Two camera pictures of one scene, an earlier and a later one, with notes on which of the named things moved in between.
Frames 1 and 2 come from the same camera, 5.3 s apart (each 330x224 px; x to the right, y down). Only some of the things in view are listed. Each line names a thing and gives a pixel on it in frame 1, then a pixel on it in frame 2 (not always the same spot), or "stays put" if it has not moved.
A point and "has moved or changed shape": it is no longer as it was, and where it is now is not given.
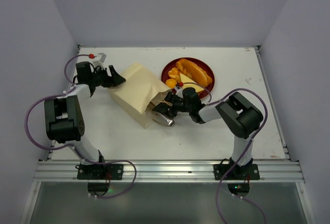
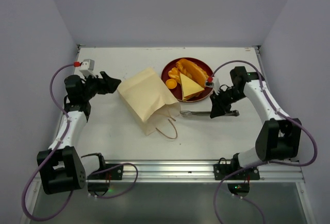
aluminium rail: [169, 171] stays put
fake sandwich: [186, 82] stays put
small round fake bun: [170, 83] stays put
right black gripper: [170, 103] -> [220, 102]
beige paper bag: [136, 92] has moved or changed shape
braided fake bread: [175, 73] stays put
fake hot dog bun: [193, 71] stays put
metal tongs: [160, 117] has moved or changed shape
